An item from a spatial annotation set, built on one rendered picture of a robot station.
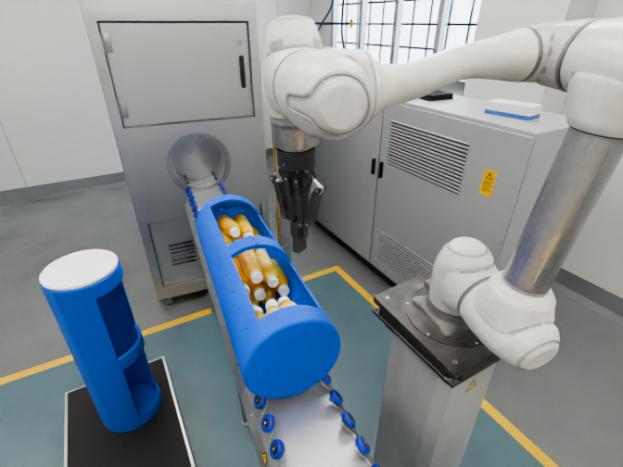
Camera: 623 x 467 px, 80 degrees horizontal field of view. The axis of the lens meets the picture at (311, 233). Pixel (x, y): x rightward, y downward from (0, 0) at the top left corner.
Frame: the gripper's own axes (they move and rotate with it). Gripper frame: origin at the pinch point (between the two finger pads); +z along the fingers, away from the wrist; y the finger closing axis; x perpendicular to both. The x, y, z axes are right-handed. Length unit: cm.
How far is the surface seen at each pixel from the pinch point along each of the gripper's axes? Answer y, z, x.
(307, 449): -10, 56, 12
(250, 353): 7.7, 31.2, 11.7
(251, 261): 37, 32, -18
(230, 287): 30.3, 30.3, -2.5
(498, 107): -1, 4, -170
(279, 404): 5, 56, 6
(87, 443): 104, 133, 39
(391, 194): 58, 73, -178
